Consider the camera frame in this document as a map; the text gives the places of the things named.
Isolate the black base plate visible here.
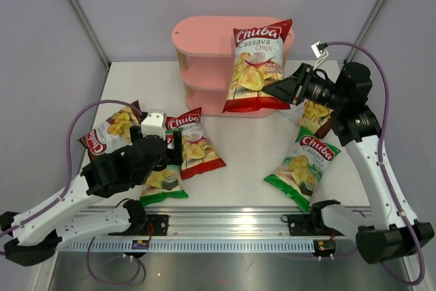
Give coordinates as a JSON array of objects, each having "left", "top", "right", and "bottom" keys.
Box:
[
  {"left": 109, "top": 214, "right": 169, "bottom": 236},
  {"left": 280, "top": 214, "right": 332, "bottom": 236}
]

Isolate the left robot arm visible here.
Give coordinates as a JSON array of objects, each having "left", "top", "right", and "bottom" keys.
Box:
[{"left": 1, "top": 130, "right": 183, "bottom": 266}]

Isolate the green chuba chips bag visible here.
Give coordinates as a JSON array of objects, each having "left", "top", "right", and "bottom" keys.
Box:
[
  {"left": 264, "top": 127, "right": 341, "bottom": 213},
  {"left": 140, "top": 129, "right": 189, "bottom": 206}
]

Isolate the brown chuba chips bag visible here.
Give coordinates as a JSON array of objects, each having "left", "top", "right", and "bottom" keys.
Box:
[
  {"left": 79, "top": 106, "right": 140, "bottom": 162},
  {"left": 281, "top": 100, "right": 333, "bottom": 138}
]

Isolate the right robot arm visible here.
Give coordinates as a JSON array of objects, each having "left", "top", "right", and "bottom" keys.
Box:
[{"left": 262, "top": 62, "right": 435, "bottom": 264}]

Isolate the brown Chuba chips bag left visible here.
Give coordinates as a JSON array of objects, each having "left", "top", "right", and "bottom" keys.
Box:
[{"left": 79, "top": 106, "right": 140, "bottom": 162}]

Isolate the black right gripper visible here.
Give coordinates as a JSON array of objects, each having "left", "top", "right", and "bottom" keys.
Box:
[{"left": 264, "top": 63, "right": 346, "bottom": 111}]

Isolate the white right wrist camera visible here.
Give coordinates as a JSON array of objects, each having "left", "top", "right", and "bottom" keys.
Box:
[{"left": 311, "top": 41, "right": 328, "bottom": 59}]

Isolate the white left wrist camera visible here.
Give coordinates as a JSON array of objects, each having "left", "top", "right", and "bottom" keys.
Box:
[{"left": 140, "top": 109, "right": 166, "bottom": 139}]

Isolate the white slotted cable duct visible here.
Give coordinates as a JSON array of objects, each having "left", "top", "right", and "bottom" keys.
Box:
[{"left": 61, "top": 238, "right": 315, "bottom": 254}]

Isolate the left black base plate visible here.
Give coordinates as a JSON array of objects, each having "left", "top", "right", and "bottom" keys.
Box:
[{"left": 109, "top": 214, "right": 169, "bottom": 236}]

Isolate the aluminium mounting rail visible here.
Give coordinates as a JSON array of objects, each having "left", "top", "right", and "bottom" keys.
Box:
[{"left": 46, "top": 206, "right": 416, "bottom": 240}]

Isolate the red Chuba chips bag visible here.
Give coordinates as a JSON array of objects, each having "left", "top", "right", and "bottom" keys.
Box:
[
  {"left": 166, "top": 107, "right": 226, "bottom": 180},
  {"left": 223, "top": 19, "right": 293, "bottom": 112}
]

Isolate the pink three-tier shelf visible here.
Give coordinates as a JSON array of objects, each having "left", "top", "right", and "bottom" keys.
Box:
[{"left": 172, "top": 16, "right": 294, "bottom": 117}]

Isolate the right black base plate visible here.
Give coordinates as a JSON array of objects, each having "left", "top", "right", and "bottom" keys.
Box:
[{"left": 280, "top": 214, "right": 332, "bottom": 236}]

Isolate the green Chuba chips bag left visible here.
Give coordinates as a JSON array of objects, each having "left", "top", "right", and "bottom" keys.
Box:
[{"left": 140, "top": 129, "right": 189, "bottom": 206}]

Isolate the green Chuba chips bag right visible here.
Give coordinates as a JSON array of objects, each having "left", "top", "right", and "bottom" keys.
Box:
[{"left": 264, "top": 127, "right": 341, "bottom": 213}]

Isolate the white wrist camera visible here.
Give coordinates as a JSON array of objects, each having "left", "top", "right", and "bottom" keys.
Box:
[
  {"left": 311, "top": 41, "right": 328, "bottom": 59},
  {"left": 140, "top": 109, "right": 166, "bottom": 139}
]

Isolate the brown Chuba chips bag right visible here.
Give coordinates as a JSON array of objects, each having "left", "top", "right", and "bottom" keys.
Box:
[{"left": 281, "top": 100, "right": 333, "bottom": 138}]

